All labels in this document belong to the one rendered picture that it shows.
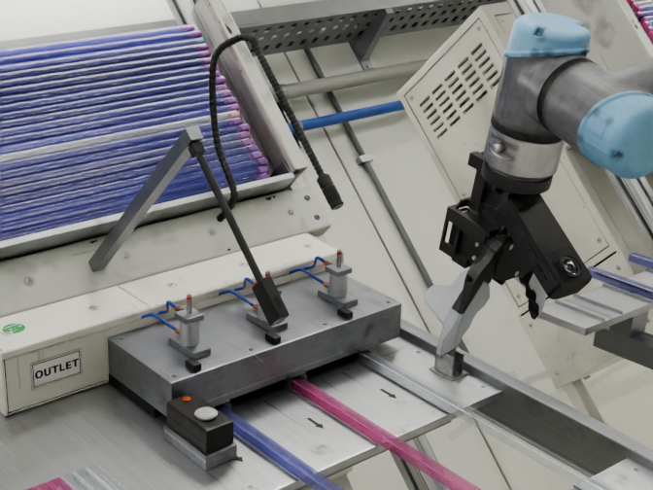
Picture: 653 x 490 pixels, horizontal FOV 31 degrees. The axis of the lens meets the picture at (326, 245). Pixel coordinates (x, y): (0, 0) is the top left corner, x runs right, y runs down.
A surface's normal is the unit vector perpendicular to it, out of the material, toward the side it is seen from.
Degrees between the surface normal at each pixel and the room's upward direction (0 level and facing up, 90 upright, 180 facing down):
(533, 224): 84
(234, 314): 46
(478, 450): 90
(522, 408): 90
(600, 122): 72
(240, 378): 136
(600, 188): 90
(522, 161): 123
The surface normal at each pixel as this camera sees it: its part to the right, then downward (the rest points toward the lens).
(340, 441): 0.04, -0.92
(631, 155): 0.47, 0.49
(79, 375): 0.64, 0.31
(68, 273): 0.47, -0.44
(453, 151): -0.77, 0.22
